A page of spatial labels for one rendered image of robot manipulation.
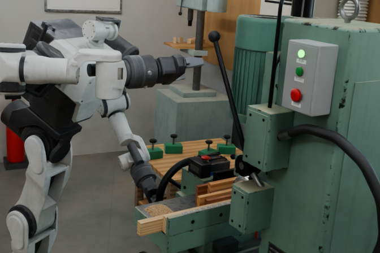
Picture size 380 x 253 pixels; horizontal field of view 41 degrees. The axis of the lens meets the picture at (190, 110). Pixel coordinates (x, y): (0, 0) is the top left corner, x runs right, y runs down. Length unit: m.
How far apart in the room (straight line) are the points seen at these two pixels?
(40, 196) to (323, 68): 1.28
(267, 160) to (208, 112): 2.57
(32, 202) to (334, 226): 1.22
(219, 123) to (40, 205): 2.09
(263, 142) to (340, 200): 0.23
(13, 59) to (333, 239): 0.90
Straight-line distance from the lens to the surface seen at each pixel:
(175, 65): 1.37
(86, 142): 4.61
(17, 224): 2.13
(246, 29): 1.45
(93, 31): 1.72
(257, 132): 1.27
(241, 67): 1.48
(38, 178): 2.00
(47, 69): 1.31
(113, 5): 4.41
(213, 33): 1.47
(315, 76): 1.15
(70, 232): 3.36
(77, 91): 1.73
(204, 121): 3.82
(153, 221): 1.46
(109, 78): 1.29
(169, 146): 3.14
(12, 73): 1.34
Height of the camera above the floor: 1.61
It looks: 15 degrees down
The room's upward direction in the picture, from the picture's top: 4 degrees clockwise
